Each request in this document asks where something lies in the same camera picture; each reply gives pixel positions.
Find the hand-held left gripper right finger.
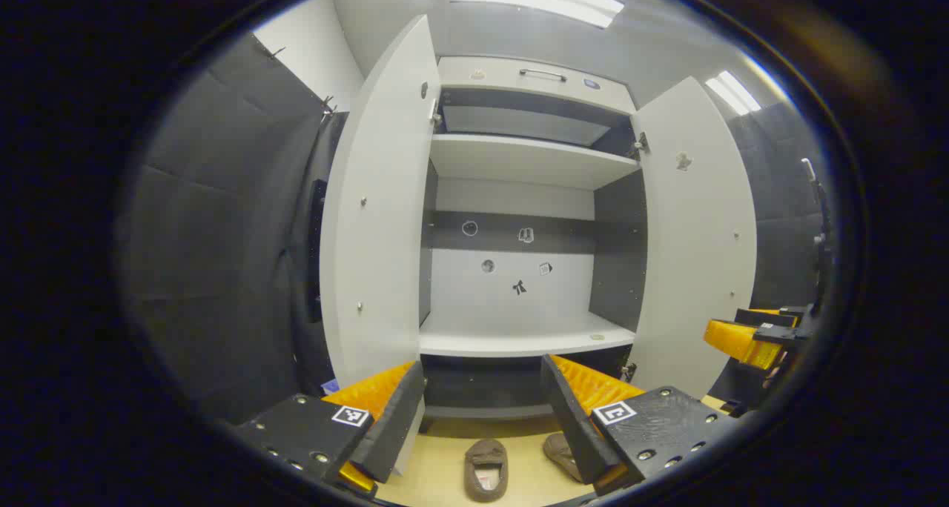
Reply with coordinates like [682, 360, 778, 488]
[540, 353, 736, 497]

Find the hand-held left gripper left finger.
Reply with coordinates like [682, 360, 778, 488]
[236, 359, 428, 500]

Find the brown fuzzy shoe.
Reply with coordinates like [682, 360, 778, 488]
[464, 439, 509, 503]
[543, 433, 586, 484]

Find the white cabinet door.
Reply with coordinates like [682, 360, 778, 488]
[629, 76, 758, 401]
[320, 14, 443, 391]

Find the white and grey shoe cabinet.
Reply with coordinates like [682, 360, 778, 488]
[320, 14, 758, 435]

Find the black backdrop cloth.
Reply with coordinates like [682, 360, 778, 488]
[119, 33, 349, 426]
[727, 103, 827, 309]

